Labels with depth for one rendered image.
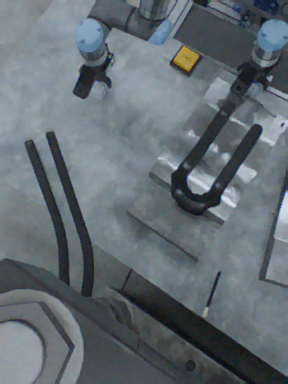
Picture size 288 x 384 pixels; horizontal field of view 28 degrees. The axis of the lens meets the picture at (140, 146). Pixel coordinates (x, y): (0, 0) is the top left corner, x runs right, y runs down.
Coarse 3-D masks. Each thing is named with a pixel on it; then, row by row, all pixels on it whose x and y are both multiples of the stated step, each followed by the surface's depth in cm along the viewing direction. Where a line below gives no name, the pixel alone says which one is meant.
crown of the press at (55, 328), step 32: (0, 288) 55; (32, 288) 54; (64, 288) 65; (0, 320) 50; (32, 320) 50; (64, 320) 53; (96, 320) 56; (0, 352) 48; (32, 352) 48; (64, 352) 49; (96, 352) 53; (128, 352) 53; (160, 352) 70
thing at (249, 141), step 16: (224, 112) 176; (208, 128) 175; (256, 128) 174; (208, 144) 174; (240, 144) 173; (192, 160) 170; (240, 160) 172; (176, 176) 170; (224, 176) 169; (176, 192) 171; (192, 192) 163; (208, 192) 163; (192, 208) 170; (208, 208) 163
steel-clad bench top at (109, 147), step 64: (64, 0) 197; (64, 64) 190; (128, 64) 190; (0, 128) 185; (64, 128) 185; (128, 128) 184; (128, 192) 179; (256, 192) 178; (128, 256) 174; (256, 256) 173; (256, 320) 168
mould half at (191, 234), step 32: (224, 96) 177; (192, 128) 175; (224, 128) 174; (160, 160) 167; (224, 160) 172; (256, 160) 172; (160, 192) 172; (224, 192) 165; (160, 224) 170; (192, 224) 170; (192, 256) 169
